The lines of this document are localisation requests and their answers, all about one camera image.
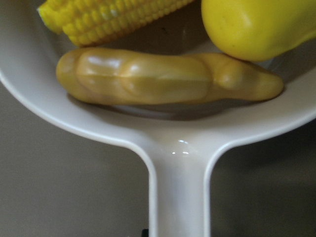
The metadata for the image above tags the yellow toy corn cob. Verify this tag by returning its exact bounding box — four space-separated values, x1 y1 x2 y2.
37 0 191 47

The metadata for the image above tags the yellow toy pepper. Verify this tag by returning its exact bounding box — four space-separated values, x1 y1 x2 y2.
201 0 316 61

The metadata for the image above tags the beige plastic dustpan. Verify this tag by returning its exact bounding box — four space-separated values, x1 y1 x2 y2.
0 0 316 237

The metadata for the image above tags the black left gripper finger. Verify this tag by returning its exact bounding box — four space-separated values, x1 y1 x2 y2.
141 229 149 237

